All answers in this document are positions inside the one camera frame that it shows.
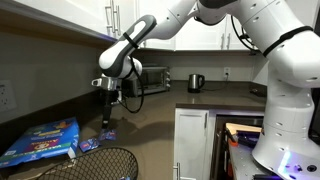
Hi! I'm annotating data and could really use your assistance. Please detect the grey metal robot table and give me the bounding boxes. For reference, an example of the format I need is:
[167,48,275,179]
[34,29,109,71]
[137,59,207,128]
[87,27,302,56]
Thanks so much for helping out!
[229,142,320,180]

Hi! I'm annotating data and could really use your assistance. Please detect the orange tool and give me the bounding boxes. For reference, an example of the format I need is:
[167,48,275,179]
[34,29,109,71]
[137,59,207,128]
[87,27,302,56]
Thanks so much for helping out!
[226,132,240,148]

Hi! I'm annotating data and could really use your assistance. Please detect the black dishwasher front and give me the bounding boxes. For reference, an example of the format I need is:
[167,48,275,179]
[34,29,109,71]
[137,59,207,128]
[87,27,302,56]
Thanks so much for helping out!
[212,114,266,180]

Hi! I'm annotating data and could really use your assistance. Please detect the blue Annie's snack box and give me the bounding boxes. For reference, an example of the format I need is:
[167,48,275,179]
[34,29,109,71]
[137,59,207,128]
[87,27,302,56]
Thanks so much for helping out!
[0,116,81,169]

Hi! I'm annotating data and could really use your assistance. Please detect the black kettle power cord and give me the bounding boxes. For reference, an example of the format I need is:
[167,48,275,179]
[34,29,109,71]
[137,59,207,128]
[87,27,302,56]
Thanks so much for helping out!
[202,75,231,92]

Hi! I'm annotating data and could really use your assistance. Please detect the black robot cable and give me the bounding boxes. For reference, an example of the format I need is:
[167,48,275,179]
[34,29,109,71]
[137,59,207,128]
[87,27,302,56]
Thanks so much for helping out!
[230,14,259,52]

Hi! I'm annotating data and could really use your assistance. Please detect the black wire mesh bin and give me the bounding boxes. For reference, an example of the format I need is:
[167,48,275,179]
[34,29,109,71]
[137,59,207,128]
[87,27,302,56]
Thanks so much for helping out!
[35,147,140,180]

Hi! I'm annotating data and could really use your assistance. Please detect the black silver toaster oven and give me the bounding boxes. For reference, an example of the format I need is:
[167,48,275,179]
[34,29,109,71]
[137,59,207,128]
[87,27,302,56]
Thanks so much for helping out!
[121,64,172,98]

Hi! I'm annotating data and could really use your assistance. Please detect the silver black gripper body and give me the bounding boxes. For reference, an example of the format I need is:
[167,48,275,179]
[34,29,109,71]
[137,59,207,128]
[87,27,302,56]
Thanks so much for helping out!
[91,76,123,101]

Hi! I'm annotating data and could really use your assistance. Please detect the white upper cabinet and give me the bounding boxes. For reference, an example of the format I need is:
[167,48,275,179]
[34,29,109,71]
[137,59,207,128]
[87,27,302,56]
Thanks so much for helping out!
[136,0,262,52]
[12,0,138,38]

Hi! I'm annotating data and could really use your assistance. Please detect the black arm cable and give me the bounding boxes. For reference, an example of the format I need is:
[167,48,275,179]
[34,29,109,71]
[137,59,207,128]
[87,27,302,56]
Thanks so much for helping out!
[117,55,145,115]

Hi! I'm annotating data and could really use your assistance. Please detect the stainless steel electric kettle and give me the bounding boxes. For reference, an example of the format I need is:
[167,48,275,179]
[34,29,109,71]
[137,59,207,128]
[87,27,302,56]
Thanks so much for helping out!
[187,73,206,94]

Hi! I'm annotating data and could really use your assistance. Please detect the white lower cabinet door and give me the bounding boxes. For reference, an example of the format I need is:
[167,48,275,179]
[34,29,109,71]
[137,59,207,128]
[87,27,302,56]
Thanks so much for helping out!
[173,108,210,180]

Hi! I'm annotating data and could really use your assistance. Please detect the light wooden board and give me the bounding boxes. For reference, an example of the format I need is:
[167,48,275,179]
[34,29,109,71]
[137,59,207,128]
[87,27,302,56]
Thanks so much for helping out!
[225,122,263,135]

